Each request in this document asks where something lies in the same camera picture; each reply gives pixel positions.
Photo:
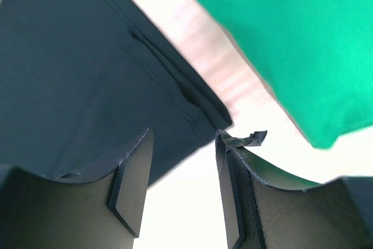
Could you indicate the black tank top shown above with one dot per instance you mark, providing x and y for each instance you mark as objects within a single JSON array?
[{"x": 81, "y": 78}]

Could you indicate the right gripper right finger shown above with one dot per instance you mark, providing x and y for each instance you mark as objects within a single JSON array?
[{"x": 267, "y": 207}]

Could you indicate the green tank top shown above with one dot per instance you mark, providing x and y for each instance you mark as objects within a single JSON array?
[{"x": 316, "y": 55}]

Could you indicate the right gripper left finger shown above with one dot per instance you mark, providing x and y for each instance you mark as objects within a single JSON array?
[{"x": 98, "y": 206}]

